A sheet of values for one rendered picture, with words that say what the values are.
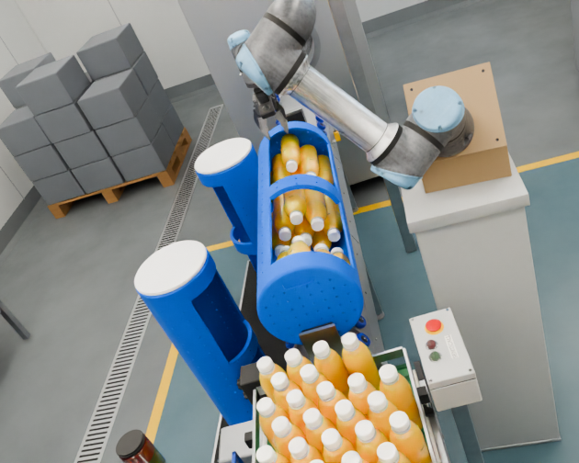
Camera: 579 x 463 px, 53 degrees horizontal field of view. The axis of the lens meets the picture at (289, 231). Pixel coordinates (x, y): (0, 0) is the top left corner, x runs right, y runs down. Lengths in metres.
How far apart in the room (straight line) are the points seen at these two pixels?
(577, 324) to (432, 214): 1.34
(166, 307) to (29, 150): 3.51
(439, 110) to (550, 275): 1.74
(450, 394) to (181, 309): 1.03
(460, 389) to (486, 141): 0.67
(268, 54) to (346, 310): 0.68
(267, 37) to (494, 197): 0.73
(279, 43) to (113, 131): 3.72
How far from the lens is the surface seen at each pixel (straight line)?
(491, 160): 1.68
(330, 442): 1.28
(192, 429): 3.02
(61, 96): 5.02
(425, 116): 1.45
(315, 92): 1.41
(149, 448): 1.30
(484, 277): 1.81
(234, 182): 2.58
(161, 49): 6.85
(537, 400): 2.29
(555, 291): 2.99
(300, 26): 1.40
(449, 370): 1.32
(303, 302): 1.55
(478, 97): 1.69
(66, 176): 5.41
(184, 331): 2.12
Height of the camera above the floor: 2.13
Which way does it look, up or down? 34 degrees down
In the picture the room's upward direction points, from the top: 24 degrees counter-clockwise
